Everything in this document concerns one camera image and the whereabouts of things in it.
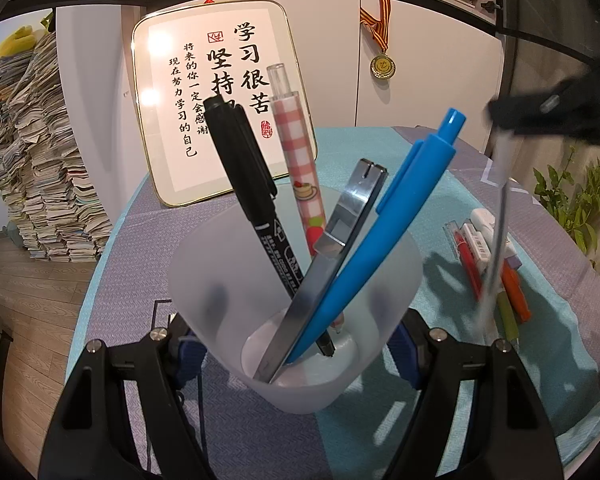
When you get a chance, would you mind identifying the orange highlighter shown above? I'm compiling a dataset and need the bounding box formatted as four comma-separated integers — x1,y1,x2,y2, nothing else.
497,260,532,323

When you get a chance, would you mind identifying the frosted plastic cup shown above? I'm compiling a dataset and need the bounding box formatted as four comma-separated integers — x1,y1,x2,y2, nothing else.
167,183,422,415

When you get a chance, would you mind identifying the white eraser with sleeve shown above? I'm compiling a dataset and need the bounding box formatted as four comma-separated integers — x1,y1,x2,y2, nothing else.
461,224,492,266

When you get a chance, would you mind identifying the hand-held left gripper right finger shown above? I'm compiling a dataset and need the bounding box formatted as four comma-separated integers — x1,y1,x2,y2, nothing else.
380,310,566,480

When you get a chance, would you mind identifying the green pen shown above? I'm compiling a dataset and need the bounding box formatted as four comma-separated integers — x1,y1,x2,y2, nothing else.
495,290,522,346

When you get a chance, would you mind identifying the red pen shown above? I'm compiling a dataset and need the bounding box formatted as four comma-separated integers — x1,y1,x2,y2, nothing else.
442,219,485,302

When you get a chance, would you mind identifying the pink checked pen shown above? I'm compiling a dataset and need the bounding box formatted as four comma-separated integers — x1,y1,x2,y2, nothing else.
267,62,346,333

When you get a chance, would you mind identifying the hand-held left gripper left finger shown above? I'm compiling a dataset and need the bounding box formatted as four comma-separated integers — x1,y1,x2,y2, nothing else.
37,310,216,480

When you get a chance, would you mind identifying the yellow plush toy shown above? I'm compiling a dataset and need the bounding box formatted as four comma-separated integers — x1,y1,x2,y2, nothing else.
0,10,56,73

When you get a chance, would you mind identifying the clear plastic pen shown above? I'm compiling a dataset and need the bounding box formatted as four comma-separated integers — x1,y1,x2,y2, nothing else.
472,127,516,346

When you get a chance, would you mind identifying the glass cabinet door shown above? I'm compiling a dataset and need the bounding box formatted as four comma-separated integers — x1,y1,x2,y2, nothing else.
495,0,600,73

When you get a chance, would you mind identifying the grey bookshelf cabinet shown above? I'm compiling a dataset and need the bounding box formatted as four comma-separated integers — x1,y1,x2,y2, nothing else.
55,0,521,196

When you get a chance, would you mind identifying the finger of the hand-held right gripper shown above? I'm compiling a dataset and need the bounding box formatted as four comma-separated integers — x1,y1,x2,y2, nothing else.
487,62,600,148

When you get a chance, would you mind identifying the black marker pen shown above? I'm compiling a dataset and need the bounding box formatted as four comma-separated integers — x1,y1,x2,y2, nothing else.
202,94,337,358

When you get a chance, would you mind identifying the tall stack of papers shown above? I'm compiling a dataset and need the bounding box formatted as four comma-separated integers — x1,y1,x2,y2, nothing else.
0,35,113,263

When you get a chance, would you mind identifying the blue pen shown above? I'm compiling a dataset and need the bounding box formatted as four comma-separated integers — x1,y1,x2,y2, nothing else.
284,107,467,365

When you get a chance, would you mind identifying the white calligraphy sign board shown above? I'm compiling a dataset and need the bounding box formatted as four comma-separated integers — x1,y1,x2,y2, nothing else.
131,0,318,208

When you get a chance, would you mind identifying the silver metal utility knife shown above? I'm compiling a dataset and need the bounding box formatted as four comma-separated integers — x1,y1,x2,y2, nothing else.
252,158,388,383

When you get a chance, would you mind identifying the gold medal with striped ribbon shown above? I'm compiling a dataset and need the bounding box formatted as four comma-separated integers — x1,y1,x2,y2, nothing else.
358,0,396,82

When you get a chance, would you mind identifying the white and purple correction tape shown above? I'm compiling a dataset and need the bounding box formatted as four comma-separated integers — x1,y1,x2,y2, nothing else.
470,208,523,271

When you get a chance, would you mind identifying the green potted plant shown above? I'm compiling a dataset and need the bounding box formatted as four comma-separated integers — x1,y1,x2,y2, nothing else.
532,145,600,281

